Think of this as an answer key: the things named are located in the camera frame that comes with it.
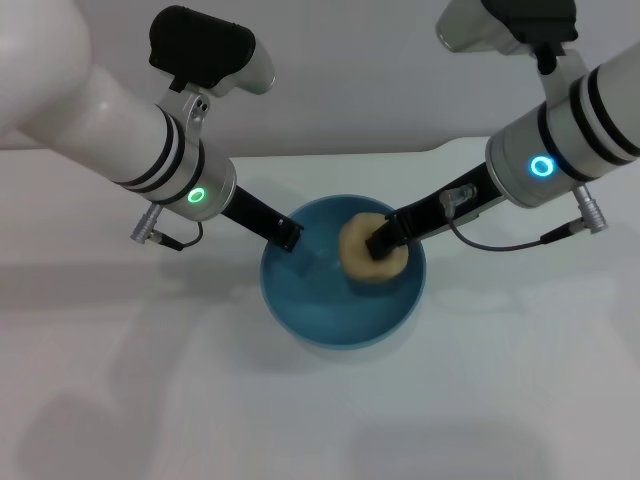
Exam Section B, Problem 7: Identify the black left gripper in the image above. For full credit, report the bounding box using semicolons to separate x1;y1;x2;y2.
220;185;306;254

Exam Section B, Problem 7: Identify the beige egg yolk pastry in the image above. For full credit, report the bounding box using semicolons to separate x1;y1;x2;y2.
338;211;412;284

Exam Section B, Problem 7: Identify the blue ceramic bowl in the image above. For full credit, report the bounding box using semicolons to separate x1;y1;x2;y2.
259;194;428;348

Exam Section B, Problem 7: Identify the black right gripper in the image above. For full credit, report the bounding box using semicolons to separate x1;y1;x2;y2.
365;163;507;261

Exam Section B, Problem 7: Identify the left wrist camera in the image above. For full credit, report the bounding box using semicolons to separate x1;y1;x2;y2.
147;5;277;97

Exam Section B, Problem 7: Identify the gripper cable with plug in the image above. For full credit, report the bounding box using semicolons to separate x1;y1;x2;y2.
130;201;204;251
438;183;610;250

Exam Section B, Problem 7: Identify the right gripper cable with plug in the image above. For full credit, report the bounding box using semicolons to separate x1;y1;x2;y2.
438;183;610;250

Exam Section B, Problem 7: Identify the left gripper cable with plug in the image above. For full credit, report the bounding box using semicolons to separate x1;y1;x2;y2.
130;201;204;251

